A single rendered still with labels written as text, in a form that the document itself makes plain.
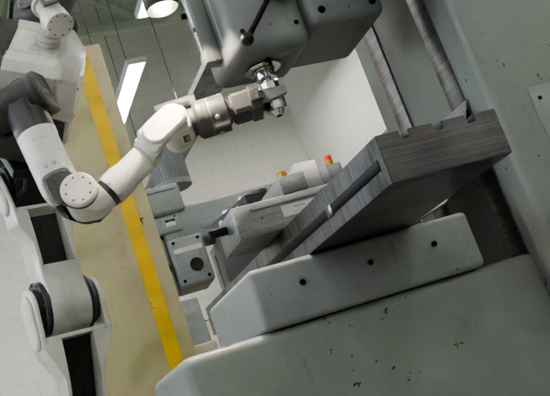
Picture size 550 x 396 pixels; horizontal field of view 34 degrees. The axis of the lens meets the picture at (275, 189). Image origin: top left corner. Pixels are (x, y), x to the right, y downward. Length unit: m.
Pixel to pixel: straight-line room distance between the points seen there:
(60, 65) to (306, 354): 0.93
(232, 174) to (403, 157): 10.49
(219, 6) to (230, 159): 9.97
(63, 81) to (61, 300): 0.55
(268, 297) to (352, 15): 0.71
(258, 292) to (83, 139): 2.19
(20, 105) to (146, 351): 1.71
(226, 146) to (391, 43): 9.80
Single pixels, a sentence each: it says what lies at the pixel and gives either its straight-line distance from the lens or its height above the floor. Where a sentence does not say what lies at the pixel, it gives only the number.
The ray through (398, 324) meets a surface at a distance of 1.81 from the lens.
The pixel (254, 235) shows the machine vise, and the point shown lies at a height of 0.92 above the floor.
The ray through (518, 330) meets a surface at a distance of 1.93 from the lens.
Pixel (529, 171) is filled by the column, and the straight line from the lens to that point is 1.97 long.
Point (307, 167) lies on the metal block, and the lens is 1.97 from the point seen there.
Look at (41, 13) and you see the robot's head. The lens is 2.23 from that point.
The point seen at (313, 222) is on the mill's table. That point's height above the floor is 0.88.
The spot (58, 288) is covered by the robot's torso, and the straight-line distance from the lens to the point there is 2.34.
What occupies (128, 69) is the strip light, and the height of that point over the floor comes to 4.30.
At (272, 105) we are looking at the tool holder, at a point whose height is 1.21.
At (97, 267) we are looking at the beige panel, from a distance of 3.63.
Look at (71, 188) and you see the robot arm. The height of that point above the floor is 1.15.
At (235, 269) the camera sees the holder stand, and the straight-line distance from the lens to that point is 2.37.
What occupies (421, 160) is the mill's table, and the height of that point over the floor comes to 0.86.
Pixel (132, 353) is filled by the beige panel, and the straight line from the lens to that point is 3.58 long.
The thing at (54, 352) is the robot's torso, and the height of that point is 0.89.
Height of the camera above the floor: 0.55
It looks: 14 degrees up
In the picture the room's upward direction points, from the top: 19 degrees counter-clockwise
